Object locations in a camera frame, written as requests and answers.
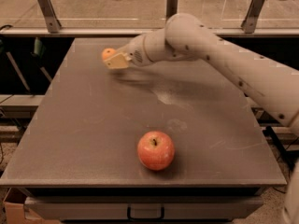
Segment clear barrier panel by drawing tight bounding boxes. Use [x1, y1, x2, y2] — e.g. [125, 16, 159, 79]
[0, 0, 299, 30]

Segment grey drawer with handle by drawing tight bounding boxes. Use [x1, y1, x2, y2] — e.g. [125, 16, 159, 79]
[25, 196, 263, 221]

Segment cardboard box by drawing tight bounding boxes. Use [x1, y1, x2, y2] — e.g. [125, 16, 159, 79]
[3, 189, 62, 224]

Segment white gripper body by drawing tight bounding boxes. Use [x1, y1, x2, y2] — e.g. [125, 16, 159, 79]
[118, 35, 154, 67]

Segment left metal bracket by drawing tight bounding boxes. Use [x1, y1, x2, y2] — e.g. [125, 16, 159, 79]
[37, 0, 62, 34]

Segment right metal bracket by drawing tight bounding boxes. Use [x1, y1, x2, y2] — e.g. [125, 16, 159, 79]
[241, 0, 265, 34]

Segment metal bracket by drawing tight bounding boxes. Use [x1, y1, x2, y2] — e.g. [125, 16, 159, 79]
[37, 0, 62, 34]
[241, 0, 265, 34]
[165, 0, 178, 19]

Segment middle metal bracket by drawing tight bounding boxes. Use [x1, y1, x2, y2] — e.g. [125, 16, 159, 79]
[165, 0, 178, 19]

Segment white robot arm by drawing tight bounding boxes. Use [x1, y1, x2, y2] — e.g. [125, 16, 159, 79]
[102, 13, 299, 136]

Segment red apple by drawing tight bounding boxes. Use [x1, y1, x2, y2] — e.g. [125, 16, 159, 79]
[137, 131, 175, 171]

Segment orange fruit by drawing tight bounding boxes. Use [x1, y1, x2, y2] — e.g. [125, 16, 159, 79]
[102, 48, 116, 61]

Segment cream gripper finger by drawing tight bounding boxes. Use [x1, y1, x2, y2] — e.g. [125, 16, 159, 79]
[104, 53, 131, 69]

